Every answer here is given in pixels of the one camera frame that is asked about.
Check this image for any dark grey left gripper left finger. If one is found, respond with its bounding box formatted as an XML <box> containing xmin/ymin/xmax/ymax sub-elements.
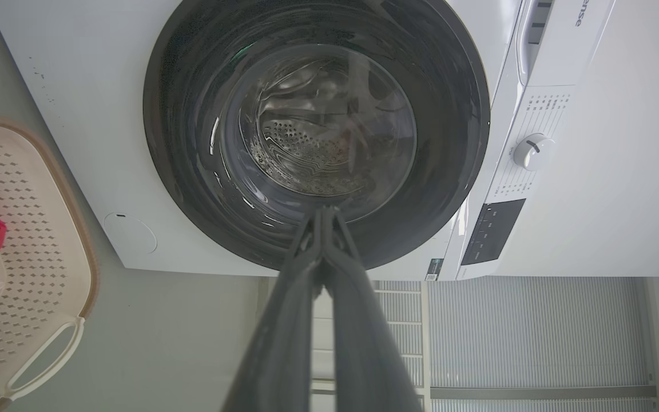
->
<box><xmin>222</xmin><ymin>207</ymin><xmax>324</xmax><ymax>412</ymax></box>

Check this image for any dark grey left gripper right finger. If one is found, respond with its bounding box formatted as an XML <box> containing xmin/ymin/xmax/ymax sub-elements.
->
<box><xmin>323</xmin><ymin>206</ymin><xmax>423</xmax><ymax>412</ymax></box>

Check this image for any round dark washing machine door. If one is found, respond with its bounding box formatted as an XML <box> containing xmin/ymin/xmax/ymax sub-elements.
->
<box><xmin>142</xmin><ymin>0</ymin><xmax>491</xmax><ymax>272</ymax></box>

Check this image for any white front-load washing machine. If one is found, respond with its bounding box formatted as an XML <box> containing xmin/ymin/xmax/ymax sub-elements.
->
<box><xmin>0</xmin><ymin>0</ymin><xmax>659</xmax><ymax>282</ymax></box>

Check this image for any black control display panel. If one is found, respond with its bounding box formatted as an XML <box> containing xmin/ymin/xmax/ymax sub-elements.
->
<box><xmin>460</xmin><ymin>198</ymin><xmax>527</xmax><ymax>267</ymax></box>

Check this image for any grey ribbed cabinet panel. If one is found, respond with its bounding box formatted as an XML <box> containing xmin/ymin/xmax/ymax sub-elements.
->
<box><xmin>426</xmin><ymin>277</ymin><xmax>659</xmax><ymax>412</ymax></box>

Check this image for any white program dial knob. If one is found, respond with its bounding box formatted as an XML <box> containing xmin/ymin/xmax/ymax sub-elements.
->
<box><xmin>513</xmin><ymin>133</ymin><xmax>557</xmax><ymax>172</ymax></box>

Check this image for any beige perforated laundry basket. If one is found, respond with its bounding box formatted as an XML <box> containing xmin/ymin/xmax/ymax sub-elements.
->
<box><xmin>0</xmin><ymin>113</ymin><xmax>100</xmax><ymax>412</ymax></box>

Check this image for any white detergent drawer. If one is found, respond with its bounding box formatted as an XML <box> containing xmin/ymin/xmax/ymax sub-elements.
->
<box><xmin>515</xmin><ymin>0</ymin><xmax>555</xmax><ymax>86</ymax></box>

